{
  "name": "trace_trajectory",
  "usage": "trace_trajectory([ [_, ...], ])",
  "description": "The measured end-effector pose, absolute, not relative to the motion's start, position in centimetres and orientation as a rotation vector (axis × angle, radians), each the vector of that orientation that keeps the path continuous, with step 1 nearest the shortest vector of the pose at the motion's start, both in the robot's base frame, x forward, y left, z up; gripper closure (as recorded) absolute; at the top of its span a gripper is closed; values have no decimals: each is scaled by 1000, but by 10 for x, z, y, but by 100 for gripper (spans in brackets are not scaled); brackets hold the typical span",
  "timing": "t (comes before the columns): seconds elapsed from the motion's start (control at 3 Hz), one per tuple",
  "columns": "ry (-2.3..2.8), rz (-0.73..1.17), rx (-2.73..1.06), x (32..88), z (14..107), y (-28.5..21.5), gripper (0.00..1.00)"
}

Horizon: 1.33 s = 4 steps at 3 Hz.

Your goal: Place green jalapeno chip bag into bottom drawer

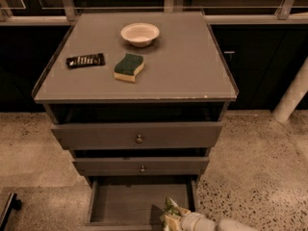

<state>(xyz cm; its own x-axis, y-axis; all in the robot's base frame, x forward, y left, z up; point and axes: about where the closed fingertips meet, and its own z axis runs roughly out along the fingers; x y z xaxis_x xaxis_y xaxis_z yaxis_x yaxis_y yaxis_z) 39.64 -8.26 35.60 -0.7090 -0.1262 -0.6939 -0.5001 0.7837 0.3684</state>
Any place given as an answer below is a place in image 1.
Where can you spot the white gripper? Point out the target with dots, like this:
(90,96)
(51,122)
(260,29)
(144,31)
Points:
(190,222)

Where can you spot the green jalapeno chip bag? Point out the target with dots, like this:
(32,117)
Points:
(171,208)

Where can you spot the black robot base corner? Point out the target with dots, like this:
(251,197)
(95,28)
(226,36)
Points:
(12,203)

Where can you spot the middle grey drawer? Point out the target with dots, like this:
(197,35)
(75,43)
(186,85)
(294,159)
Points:
(141,166)

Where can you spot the grey drawer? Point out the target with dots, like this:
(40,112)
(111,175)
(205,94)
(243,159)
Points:
(151,135)
(136,203)
(141,166)

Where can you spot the bottom grey drawer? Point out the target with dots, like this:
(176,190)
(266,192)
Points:
(136,203)

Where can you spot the top grey drawer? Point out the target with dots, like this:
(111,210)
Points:
(151,135)

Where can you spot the grey drawer cabinet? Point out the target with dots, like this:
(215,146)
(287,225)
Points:
(184,79)

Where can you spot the green yellow sponge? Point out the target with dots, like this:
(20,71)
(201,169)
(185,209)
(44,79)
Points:
(129,68)

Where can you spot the black candy bar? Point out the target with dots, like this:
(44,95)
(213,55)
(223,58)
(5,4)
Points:
(85,60)

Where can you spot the white paper bowl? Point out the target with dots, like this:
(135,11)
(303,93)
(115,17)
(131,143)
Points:
(140,34)

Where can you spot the metal window frame rail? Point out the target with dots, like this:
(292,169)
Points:
(58,12)

